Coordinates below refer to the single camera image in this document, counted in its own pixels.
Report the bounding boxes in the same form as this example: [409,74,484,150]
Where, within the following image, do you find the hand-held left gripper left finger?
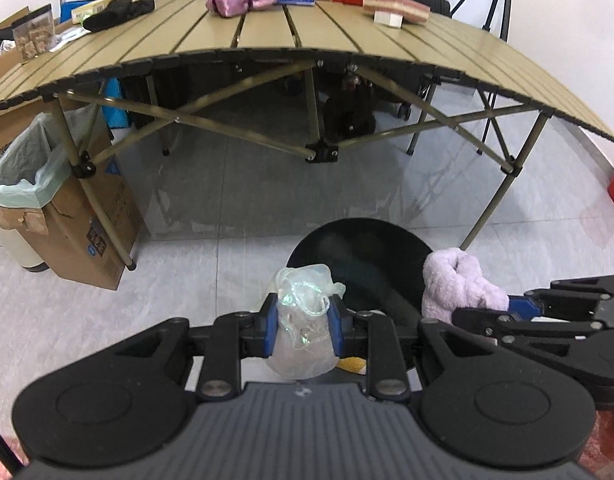
[104,292,280,402]

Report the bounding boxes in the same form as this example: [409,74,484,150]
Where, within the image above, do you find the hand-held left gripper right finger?
[328,294,493,403]

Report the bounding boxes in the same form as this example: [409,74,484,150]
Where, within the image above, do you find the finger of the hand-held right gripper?
[507,274,614,322]
[452,307,614,361]

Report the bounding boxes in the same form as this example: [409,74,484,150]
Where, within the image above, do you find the clear plastic bag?
[264,262,347,380]

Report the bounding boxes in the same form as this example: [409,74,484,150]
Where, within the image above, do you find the yellow and white plush toy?
[336,356,369,375]

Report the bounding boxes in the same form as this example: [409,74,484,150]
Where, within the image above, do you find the lavender fluffy headband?
[421,247,510,322]

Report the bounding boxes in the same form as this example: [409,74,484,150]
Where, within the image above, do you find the black round basin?
[286,217,436,376]

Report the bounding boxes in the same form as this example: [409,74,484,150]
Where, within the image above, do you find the black fabric bag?
[322,72,378,143]

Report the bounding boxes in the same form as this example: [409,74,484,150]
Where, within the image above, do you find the cardboard bin box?
[0,102,142,292]

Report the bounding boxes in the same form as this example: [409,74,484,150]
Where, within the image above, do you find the cream plastic bin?
[1,217,50,273]

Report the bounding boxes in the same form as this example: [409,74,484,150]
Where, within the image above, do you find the light green bag liner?
[0,105,95,208]

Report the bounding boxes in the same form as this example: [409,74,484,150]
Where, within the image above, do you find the wooden slat folding table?
[0,0,614,271]

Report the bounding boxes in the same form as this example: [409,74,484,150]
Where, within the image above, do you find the black cloth gloves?
[82,0,156,32]

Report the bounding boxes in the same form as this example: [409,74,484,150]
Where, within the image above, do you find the white paper packet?
[49,27,90,53]

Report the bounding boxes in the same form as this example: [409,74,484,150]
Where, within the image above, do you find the yellow carton box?
[71,0,115,25]

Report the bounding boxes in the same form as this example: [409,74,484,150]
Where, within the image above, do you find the clear snack jar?
[12,4,55,63]

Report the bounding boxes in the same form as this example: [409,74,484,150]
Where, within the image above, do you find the brown cardboard storage box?
[0,6,35,83]

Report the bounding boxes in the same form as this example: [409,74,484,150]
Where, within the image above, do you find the black camera tripod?
[449,0,514,43]

